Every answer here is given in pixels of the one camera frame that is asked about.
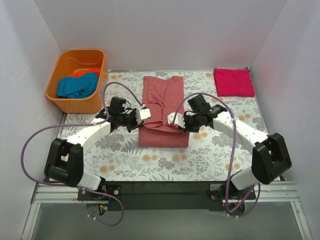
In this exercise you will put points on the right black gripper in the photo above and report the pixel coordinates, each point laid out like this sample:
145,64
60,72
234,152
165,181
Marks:
185,123

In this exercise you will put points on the dusty pink t shirt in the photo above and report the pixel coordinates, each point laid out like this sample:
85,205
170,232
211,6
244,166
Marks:
162,97

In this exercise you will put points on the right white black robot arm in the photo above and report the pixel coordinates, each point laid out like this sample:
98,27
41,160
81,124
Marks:
270,156

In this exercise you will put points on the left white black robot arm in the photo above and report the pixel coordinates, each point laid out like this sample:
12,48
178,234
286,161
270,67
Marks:
65,161

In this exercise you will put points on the floral patterned table mat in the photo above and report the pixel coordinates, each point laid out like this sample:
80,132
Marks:
209,156

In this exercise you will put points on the folded magenta t shirt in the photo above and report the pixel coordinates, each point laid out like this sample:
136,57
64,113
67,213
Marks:
233,82

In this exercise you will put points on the blue t shirt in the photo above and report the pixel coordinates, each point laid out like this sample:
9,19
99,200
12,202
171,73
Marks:
81,87

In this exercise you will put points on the orange plastic basket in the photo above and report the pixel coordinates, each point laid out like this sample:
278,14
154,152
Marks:
72,61

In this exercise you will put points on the orange t shirt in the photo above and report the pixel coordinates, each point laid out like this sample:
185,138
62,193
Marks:
82,71

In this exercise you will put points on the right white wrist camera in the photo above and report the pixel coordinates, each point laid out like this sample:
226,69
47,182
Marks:
176,120

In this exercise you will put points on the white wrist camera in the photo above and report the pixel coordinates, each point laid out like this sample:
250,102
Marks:
142,114
176,120

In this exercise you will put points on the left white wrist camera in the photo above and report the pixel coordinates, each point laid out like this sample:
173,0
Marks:
142,114

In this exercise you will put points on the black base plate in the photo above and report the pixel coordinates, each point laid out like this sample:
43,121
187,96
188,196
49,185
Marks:
117,196

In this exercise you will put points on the aluminium frame rail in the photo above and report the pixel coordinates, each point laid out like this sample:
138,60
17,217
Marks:
53,214

